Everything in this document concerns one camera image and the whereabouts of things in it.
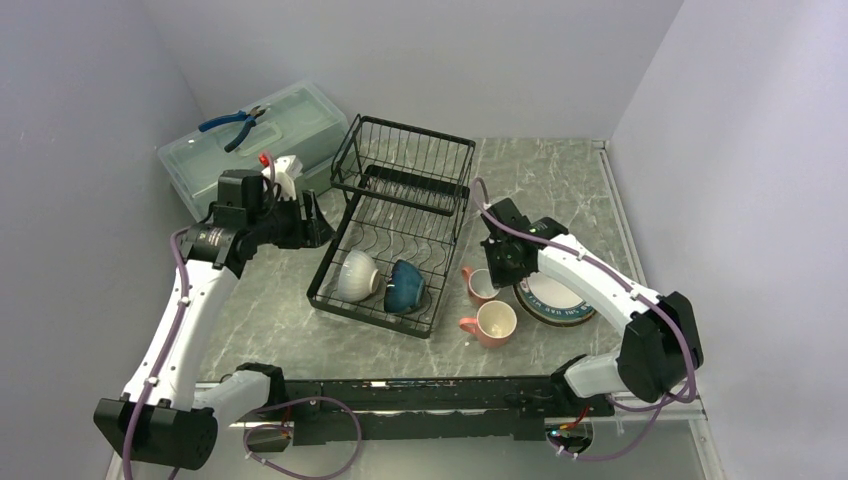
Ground clear plastic storage box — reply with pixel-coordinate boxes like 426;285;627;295
157;81;349;220

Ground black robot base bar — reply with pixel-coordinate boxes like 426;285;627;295
241;375;615;446

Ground green rimmed white plate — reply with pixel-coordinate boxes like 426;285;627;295
515;272;596;325

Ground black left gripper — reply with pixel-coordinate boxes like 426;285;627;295
248;189;336;249

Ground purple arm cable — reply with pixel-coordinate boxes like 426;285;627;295
468;176;700;464
121;153;280;480

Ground white ceramic bowl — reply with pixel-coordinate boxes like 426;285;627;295
337;249;380;303

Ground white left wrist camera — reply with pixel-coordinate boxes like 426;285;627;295
258;152;302;200

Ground blue handled pliers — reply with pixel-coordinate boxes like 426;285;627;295
198;105;270;154

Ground large pink mug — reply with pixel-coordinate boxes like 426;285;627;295
458;300;517;349

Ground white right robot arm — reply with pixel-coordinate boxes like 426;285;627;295
480;199;703;415

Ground small pink mug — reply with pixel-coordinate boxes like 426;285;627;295
461;266;500;306

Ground dark blue tan bowl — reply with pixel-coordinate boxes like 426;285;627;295
384;260;426;315

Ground black wire dish rack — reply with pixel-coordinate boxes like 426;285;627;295
307;115;476;339

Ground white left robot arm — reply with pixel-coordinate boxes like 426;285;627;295
93;169;335;479

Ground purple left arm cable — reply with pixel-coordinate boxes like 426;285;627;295
121;153;280;480

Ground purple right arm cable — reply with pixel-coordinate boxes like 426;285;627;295
468;176;700;464

